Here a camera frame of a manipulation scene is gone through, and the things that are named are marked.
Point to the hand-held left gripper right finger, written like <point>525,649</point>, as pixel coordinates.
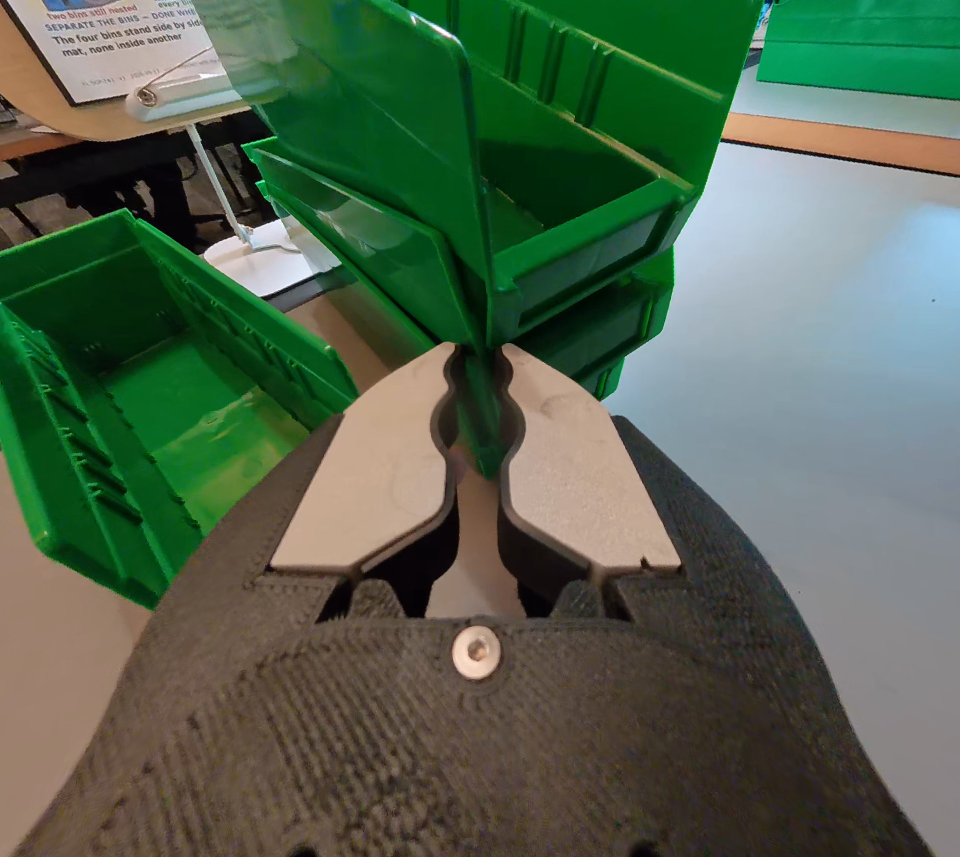
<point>585,489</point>

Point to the green plastic bin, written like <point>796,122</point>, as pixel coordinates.
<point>187,407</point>
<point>390,84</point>
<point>360,249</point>
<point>607,377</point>

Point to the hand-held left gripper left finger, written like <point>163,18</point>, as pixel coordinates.
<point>375,482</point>

